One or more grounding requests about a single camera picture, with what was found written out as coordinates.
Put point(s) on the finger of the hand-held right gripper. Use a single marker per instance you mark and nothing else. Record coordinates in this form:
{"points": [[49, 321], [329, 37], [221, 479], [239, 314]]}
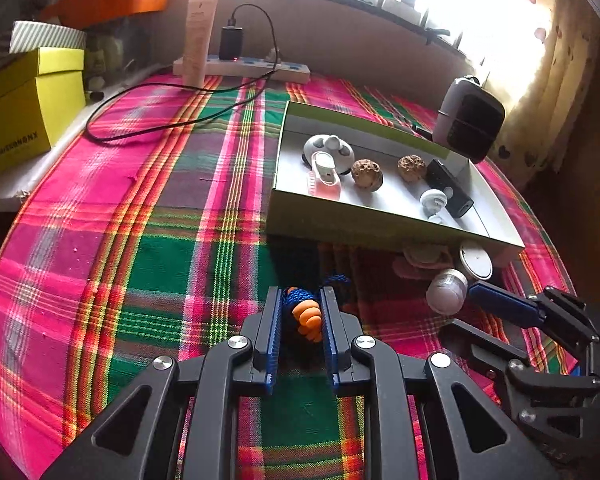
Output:
{"points": [[480, 342], [505, 302]]}

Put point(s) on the clear storage container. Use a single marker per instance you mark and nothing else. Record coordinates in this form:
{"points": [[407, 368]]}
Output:
{"points": [[110, 50]]}

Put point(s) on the plaid blanket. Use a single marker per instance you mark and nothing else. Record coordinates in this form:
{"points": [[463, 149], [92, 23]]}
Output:
{"points": [[130, 260]]}

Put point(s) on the black rectangular device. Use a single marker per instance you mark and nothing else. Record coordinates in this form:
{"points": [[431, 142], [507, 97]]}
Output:
{"points": [[447, 185]]}

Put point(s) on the white power plug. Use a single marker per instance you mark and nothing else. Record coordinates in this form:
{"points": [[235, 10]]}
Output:
{"points": [[270, 55]]}

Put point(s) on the white round gadget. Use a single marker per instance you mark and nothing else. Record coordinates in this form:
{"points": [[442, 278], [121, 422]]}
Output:
{"points": [[330, 144]]}

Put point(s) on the white and green cardboard tray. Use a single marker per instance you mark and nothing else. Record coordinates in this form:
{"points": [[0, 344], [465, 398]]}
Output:
{"points": [[380, 205]]}

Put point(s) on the black charger adapter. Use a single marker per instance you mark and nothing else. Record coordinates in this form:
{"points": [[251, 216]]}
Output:
{"points": [[231, 44]]}

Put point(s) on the white suction hook with knob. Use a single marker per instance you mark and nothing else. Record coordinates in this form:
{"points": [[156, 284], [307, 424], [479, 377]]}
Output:
{"points": [[434, 200]]}

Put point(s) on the brown walnut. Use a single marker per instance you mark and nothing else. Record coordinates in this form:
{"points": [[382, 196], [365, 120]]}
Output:
{"points": [[366, 175], [411, 167]]}

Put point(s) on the white black speaker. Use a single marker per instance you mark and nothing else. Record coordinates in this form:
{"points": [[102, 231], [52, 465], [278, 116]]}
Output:
{"points": [[470, 125]]}

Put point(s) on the yellow cardboard box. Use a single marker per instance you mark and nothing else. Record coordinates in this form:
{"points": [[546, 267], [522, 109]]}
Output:
{"points": [[30, 110]]}

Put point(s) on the white power strip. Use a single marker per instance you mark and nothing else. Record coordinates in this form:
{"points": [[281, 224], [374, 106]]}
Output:
{"points": [[260, 67]]}

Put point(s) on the white round lid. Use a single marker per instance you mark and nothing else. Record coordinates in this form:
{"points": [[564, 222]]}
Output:
{"points": [[475, 262]]}

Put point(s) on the pink and white plastic brush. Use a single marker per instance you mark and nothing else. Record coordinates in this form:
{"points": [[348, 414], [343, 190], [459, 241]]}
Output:
{"points": [[325, 182]]}

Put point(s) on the small jar with white cap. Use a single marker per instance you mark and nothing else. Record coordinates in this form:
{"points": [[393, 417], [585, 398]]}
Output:
{"points": [[445, 292]]}

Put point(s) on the pale round suction hook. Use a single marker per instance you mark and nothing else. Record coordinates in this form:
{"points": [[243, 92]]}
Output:
{"points": [[420, 260]]}

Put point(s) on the cream lotion tube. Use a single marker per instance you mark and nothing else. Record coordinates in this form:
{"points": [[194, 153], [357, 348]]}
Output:
{"points": [[200, 40]]}

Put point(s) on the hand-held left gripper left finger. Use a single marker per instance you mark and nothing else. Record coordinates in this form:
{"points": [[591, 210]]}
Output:
{"points": [[272, 327]]}

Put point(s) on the striped box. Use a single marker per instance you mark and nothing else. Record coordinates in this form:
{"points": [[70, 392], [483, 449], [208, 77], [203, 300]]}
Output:
{"points": [[45, 37]]}

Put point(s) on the patterned curtain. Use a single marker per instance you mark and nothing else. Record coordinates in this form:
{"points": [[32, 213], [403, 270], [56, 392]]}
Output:
{"points": [[545, 60]]}

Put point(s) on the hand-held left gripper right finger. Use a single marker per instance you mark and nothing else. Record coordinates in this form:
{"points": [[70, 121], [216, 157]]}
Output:
{"points": [[330, 332]]}

